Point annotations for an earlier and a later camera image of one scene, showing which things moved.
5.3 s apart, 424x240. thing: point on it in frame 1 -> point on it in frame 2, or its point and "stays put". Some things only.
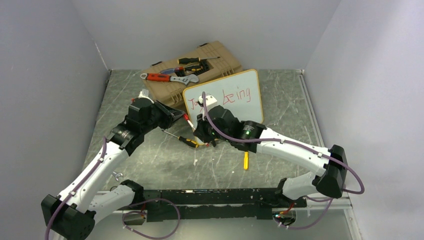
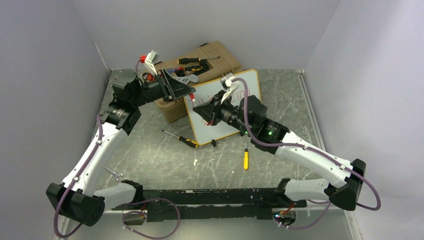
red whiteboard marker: (186, 117) -> (192, 97)
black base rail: (214, 204) stays put
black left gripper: (170, 115) -> (171, 89)
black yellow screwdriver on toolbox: (185, 60) stays put
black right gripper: (200, 131) -> (209, 111)
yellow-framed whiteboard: (241, 93) stays put
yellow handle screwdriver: (246, 160) stays put
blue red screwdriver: (171, 70) stays put
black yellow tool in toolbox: (193, 68) stays put
